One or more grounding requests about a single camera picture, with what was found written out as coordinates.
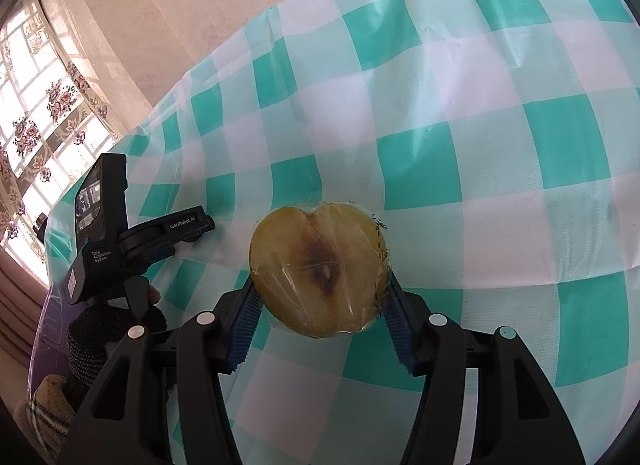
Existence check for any green checkered tablecloth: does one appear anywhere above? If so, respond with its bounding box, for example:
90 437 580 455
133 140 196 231
44 0 640 465

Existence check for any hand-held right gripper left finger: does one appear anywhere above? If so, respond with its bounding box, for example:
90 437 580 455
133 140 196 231
55 275 264 465

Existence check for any apple half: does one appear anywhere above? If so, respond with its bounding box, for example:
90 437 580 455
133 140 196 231
249 201 394 339

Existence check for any purple box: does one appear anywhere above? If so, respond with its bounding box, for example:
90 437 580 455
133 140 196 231
31 290 76 381

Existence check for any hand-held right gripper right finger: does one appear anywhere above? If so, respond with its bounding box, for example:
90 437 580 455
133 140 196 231
382 270 587 465

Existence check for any floral lace curtain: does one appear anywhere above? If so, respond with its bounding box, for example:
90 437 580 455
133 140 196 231
0 0 122 286

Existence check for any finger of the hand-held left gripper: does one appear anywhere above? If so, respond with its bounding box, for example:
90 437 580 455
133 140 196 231
118 205 217 270

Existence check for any person's left hand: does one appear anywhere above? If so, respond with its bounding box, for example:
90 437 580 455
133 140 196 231
66 286 168 397

